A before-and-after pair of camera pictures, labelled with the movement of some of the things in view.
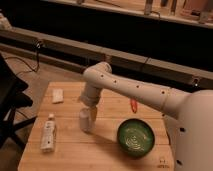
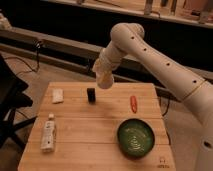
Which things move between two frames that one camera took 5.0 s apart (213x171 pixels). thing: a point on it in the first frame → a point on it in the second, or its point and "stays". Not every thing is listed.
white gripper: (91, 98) → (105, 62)
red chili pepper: (134, 105) stays
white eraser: (57, 95) stays
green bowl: (135, 137) stays
